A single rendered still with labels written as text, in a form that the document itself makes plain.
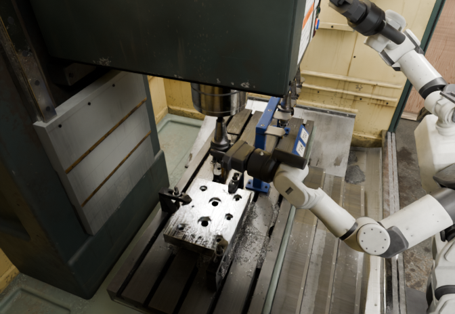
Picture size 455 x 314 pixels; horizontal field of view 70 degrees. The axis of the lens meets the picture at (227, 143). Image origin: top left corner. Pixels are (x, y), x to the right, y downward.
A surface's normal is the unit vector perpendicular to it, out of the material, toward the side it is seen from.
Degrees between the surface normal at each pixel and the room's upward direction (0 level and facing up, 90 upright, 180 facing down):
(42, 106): 90
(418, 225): 50
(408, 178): 0
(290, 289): 7
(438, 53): 90
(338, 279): 8
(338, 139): 24
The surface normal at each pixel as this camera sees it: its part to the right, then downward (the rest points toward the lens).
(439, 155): -0.51, -0.21
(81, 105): 0.94, 0.22
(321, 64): -0.34, 0.59
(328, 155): -0.15, -0.47
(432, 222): -0.23, -0.04
